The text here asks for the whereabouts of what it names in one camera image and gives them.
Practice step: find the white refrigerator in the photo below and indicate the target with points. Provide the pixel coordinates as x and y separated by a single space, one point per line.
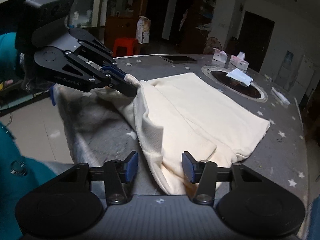
303 77

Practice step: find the dark wooden open shelf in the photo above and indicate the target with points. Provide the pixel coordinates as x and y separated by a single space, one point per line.
207 15

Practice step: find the black smartphone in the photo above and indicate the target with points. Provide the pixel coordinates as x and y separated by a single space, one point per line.
178 59

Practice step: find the white tissue box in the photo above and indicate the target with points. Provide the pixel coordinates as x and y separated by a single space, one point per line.
240 62

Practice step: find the wooden cabinet with glass shelf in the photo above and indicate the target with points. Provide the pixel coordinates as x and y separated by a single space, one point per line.
112 10

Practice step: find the polka dot play tent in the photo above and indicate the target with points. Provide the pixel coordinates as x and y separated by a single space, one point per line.
212 46

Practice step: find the crumpled white tissue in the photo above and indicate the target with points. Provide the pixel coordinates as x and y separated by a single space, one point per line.
240 76

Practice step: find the cream cloth garment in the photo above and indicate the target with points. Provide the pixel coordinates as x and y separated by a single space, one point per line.
200 110

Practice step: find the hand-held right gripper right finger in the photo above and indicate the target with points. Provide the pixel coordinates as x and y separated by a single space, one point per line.
188 167

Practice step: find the brown paper bag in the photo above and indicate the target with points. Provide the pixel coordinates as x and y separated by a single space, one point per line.
143 30

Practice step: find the person's teal jacket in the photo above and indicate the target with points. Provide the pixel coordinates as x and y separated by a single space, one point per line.
20 187

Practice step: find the blue edge strip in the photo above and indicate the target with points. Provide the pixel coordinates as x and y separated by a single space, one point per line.
53 95

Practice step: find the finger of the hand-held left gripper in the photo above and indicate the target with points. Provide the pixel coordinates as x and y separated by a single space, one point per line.
125 88
115 70

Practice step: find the dark wooden door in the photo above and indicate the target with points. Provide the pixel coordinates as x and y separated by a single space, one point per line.
255 35

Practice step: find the red plastic stool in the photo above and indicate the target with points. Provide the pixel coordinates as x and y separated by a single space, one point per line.
125 46

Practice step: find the water dispenser with blue bottle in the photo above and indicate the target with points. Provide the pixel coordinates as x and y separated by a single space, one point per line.
287 65

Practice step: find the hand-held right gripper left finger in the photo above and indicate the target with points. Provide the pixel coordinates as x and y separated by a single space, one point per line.
131 166

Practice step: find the small white open box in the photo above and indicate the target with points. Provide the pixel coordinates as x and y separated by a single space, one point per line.
220 55

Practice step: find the round built-in hotpot burner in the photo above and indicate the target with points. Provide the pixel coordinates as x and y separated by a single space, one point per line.
240 87

